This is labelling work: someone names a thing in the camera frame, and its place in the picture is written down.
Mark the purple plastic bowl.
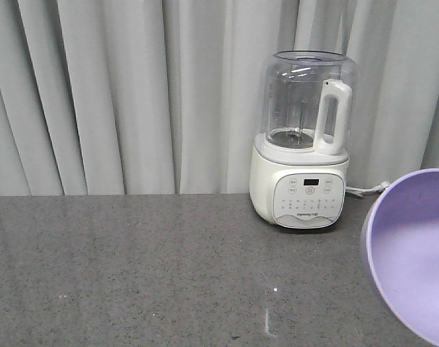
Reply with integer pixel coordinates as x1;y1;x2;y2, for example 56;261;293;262
360;168;439;346

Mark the grey pleated curtain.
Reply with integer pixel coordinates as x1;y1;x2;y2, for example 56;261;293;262
0;1;439;196

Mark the white blender power cable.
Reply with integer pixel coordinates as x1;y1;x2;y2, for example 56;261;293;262
344;181;391;200

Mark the white blender with clear jar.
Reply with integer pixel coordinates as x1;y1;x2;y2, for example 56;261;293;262
249;51;358;229

